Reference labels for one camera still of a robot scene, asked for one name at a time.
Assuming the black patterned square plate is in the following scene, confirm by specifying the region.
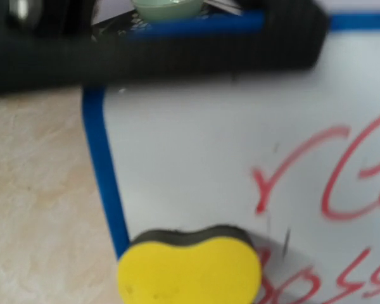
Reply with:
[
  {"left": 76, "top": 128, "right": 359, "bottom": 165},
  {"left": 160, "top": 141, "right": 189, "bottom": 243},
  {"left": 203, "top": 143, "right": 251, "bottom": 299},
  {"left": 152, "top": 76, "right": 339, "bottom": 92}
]
[{"left": 92, "top": 10, "right": 151, "bottom": 39}]

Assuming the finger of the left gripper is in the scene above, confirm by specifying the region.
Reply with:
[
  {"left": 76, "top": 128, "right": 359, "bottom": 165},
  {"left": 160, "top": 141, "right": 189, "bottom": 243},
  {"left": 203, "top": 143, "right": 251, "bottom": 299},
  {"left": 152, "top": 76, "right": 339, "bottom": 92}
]
[{"left": 0, "top": 1, "right": 331, "bottom": 94}]

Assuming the blue framed whiteboard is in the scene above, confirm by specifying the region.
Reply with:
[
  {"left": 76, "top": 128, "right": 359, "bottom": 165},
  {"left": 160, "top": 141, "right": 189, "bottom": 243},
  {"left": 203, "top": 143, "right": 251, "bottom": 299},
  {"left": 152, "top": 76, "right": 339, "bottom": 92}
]
[{"left": 82, "top": 12, "right": 380, "bottom": 303}]

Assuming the light green bowl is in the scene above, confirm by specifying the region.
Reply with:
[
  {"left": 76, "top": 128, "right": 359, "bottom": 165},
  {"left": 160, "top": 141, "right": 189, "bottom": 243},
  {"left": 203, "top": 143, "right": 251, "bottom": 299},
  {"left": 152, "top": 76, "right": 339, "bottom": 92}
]
[{"left": 132, "top": 0, "right": 204, "bottom": 22}]

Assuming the yellow whiteboard eraser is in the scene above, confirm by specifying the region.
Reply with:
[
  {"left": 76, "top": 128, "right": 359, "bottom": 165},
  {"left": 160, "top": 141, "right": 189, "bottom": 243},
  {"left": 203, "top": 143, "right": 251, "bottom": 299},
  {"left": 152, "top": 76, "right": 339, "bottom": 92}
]
[{"left": 117, "top": 225, "right": 262, "bottom": 304}]

